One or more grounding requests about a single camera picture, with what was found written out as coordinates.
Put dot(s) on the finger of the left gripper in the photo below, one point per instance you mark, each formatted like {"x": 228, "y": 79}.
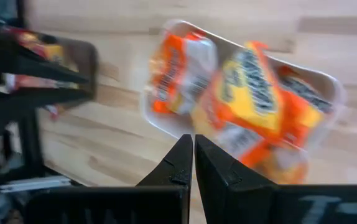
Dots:
{"x": 51, "y": 97}
{"x": 48, "y": 70}

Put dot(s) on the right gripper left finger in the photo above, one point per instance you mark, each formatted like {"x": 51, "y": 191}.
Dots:
{"x": 153, "y": 202}

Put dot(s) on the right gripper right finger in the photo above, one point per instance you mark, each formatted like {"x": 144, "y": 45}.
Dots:
{"x": 243, "y": 202}

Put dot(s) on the red Maruchan ramen pack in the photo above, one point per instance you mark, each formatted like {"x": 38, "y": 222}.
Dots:
{"x": 35, "y": 82}
{"x": 41, "y": 46}

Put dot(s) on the orange Maruchan ramen pack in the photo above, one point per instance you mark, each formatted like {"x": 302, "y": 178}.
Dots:
{"x": 306, "y": 93}
{"x": 247, "y": 99}
{"x": 275, "y": 165}
{"x": 169, "y": 71}

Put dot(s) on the white plastic bin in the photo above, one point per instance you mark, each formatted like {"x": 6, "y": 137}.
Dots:
{"x": 163, "y": 124}

